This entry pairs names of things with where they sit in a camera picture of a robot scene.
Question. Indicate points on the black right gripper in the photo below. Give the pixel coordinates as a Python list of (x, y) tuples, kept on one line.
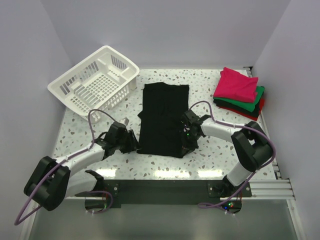
[(186, 147)]

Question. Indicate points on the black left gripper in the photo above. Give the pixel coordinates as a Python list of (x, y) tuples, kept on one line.
[(133, 144)]

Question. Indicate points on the black t shirt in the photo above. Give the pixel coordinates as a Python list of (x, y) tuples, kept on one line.
[(240, 111), (162, 108)]

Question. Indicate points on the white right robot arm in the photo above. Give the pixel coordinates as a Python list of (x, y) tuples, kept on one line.
[(253, 148)]

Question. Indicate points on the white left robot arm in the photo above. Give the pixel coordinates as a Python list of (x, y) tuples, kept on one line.
[(50, 179)]

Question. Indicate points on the white plastic laundry basket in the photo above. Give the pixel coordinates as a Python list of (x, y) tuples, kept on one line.
[(97, 83)]

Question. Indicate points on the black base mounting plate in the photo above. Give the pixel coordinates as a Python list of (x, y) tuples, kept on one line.
[(202, 193)]

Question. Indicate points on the pink folded t shirt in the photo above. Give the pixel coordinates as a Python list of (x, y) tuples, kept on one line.
[(236, 86)]

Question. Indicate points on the green folded t shirt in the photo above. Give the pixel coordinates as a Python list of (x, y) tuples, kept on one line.
[(248, 106)]

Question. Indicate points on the black folded t shirt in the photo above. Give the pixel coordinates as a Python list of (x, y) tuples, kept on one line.
[(240, 111)]

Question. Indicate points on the red folded t shirt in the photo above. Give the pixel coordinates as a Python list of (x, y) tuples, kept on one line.
[(260, 107)]

